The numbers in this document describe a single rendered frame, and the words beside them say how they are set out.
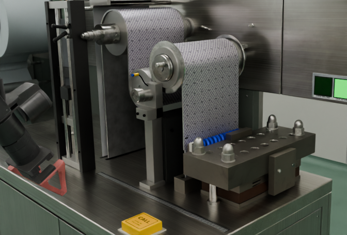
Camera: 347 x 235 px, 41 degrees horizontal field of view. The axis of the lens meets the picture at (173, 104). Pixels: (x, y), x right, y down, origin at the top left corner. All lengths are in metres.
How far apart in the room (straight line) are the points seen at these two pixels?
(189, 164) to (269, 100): 3.22
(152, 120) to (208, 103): 0.17
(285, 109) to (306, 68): 2.96
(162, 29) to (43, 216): 0.70
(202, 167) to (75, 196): 0.38
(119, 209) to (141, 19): 0.59
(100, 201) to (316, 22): 0.78
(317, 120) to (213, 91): 2.88
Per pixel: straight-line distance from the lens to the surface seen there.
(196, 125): 1.31
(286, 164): 1.31
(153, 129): 1.31
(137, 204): 1.27
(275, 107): 4.39
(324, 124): 4.15
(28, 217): 1.64
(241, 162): 1.18
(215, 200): 1.25
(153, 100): 1.30
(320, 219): 1.48
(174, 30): 1.54
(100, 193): 1.35
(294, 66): 1.41
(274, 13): 1.43
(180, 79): 1.25
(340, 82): 1.33
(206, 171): 1.19
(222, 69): 1.36
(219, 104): 1.37
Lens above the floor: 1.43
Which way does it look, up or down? 13 degrees down
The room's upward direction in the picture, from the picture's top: 2 degrees counter-clockwise
